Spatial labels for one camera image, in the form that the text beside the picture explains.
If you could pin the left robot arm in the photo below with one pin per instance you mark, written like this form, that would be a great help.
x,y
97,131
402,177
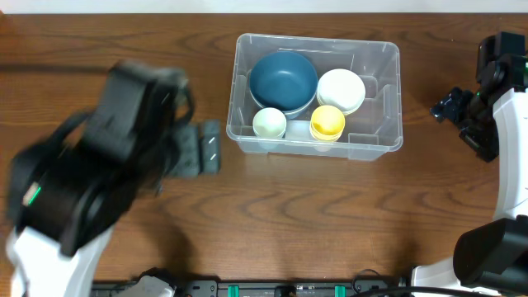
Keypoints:
x,y
66,192

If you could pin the white small bowl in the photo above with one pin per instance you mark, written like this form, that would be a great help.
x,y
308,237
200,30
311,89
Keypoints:
x,y
341,88

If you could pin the large cream bowl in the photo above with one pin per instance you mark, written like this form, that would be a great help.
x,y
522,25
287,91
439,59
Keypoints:
x,y
293,114

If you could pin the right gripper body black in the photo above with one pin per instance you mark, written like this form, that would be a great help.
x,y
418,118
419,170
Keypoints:
x,y
466,120

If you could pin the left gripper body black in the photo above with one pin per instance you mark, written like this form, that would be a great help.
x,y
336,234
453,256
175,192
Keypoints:
x,y
191,149

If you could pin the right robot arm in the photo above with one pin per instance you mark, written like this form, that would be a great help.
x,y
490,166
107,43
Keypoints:
x,y
490,260

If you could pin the yellow cup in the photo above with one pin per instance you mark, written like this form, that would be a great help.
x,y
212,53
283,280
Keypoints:
x,y
327,123

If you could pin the cream paper cup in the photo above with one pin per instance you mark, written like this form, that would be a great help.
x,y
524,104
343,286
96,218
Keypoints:
x,y
269,123

